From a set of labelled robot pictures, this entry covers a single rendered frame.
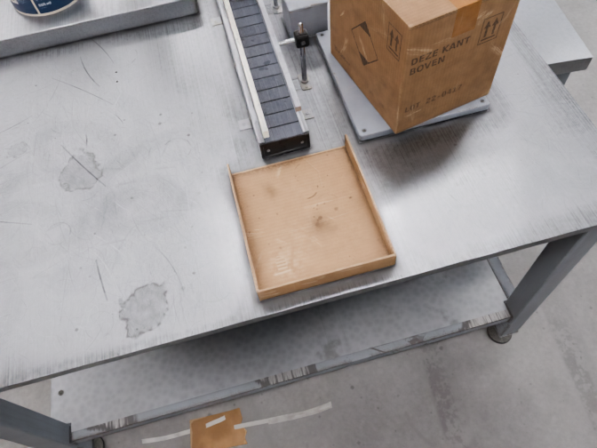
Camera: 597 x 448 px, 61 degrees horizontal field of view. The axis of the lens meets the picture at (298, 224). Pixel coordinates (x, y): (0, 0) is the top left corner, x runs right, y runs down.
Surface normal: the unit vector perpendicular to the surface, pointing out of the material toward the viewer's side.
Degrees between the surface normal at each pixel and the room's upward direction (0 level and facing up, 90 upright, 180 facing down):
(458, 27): 90
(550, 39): 0
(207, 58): 0
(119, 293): 0
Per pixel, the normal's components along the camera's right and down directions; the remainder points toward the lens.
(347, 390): -0.07, -0.52
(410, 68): 0.43, 0.75
